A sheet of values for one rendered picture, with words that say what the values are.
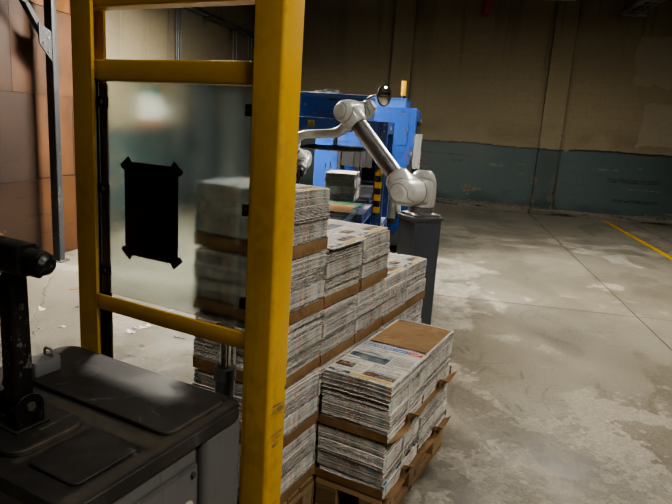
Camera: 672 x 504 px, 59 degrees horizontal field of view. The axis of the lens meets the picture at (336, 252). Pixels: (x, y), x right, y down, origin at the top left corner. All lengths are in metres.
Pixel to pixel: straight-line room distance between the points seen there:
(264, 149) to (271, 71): 0.19
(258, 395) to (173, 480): 0.33
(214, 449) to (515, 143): 11.15
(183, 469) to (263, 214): 0.64
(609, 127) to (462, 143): 2.75
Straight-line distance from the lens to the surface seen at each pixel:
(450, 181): 12.26
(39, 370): 1.79
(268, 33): 1.50
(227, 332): 1.65
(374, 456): 2.32
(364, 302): 2.52
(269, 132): 1.48
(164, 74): 1.72
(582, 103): 12.51
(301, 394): 2.22
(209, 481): 1.59
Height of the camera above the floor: 1.51
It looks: 12 degrees down
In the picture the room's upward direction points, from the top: 4 degrees clockwise
